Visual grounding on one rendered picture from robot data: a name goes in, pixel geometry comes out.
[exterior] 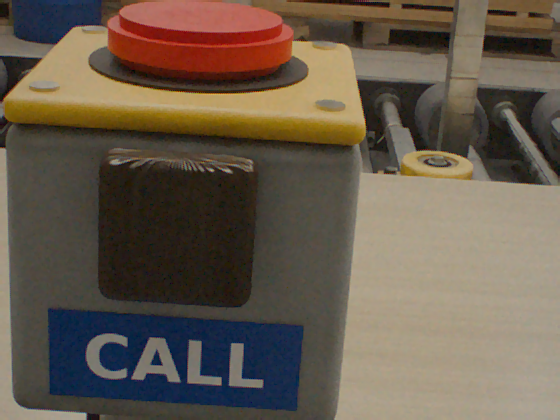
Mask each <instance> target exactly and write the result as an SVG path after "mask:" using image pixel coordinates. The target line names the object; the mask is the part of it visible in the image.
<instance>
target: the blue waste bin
mask: <svg viewBox="0 0 560 420"><path fill-rule="evenodd" d="M102 6H103V0H12V12H13V23H14V34H15V37H18V38H20V39H22V40H24V41H28V42H32V43H45V44H58V43H59V42H61V41H62V39H63V38H64V37H65V36H66V35H68V33H69V32H70V31H71V30H72V29H73V28H77V27H85V26H100V27H101V20H102Z"/></svg>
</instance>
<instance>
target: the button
mask: <svg viewBox="0 0 560 420"><path fill-rule="evenodd" d="M292 40H293V32H292V30H291V29H290V27H288V26H286V25H283V20H282V18H280V17H279V16H278V15H276V14H275V13H272V12H268V11H265V10H262V9H258V8H255V7H250V6H246V5H234V4H228V3H220V2H210V1H194V0H164V1H151V2H144V3H138V4H134V5H130V6H127V7H123V8H122V9H121V10H120V12H119V15H118V16H116V17H114V18H112V19H110V20H109V22H108V49H109V51H110V52H111V53H112V54H115V55H116V56H118V57H119V61H121V62H122V64H123V65H125V66H126V67H128V68H132V69H135V70H136V71H139V72H143V73H146V74H154V75H158V76H163V77H169V78H176V79H184V80H195V81H235V80H245V79H252V78H257V77H262V76H265V75H268V74H270V73H274V72H276V70H277V69H278V68H279V65H282V64H283V63H285V62H287V61H288V60H289V59H290V58H291V53H292Z"/></svg>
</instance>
